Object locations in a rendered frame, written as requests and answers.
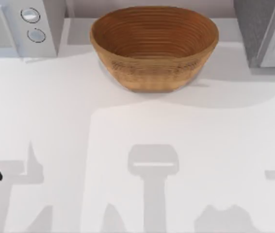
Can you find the brown woven basket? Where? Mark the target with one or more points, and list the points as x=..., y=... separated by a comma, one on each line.
x=154, y=60

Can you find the round microwave knob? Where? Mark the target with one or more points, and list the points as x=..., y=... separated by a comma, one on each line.
x=36, y=35
x=30, y=15

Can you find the pale microwave oven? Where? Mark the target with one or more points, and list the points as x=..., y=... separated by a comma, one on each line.
x=11, y=29

